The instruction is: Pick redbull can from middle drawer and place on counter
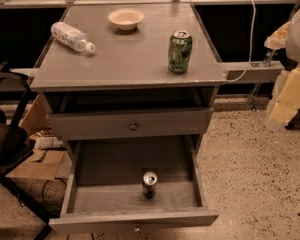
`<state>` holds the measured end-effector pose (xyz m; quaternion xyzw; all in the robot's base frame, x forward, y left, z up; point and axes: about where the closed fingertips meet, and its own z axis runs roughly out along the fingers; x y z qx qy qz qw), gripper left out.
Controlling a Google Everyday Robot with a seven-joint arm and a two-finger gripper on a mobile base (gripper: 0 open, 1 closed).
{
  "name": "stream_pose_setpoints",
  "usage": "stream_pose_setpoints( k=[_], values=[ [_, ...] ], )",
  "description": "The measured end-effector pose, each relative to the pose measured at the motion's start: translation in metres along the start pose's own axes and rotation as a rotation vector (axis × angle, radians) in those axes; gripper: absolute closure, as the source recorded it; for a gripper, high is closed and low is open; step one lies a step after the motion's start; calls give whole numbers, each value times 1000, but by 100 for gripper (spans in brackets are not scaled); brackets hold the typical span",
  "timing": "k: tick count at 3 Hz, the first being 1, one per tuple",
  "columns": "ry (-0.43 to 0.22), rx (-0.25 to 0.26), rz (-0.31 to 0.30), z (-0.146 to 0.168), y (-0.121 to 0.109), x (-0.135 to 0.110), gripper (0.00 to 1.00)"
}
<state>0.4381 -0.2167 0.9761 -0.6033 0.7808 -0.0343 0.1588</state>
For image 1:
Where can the cardboard pieces on floor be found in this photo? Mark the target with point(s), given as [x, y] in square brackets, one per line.
[46, 161]

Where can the redbull can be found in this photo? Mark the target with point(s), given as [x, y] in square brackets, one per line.
[149, 183]

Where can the grey upper drawer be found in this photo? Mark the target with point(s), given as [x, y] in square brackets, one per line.
[115, 124]

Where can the round brass drawer knob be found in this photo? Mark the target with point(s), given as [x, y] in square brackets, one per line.
[133, 126]

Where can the grey wooden drawer cabinet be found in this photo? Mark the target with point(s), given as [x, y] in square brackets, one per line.
[129, 69]

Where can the open grey middle drawer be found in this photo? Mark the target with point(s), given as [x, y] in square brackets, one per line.
[105, 193]

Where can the grey metal ledge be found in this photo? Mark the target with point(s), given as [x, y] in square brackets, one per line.
[244, 72]

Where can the clear plastic water bottle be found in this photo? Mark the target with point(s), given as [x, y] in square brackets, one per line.
[72, 37]

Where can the black chair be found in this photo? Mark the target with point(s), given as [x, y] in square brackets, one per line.
[13, 150]

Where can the green soda can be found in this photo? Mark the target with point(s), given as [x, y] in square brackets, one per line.
[179, 52]

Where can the white bowl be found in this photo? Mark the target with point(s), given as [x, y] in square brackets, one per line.
[126, 19]

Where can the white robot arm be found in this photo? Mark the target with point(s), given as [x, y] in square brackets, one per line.
[285, 106]

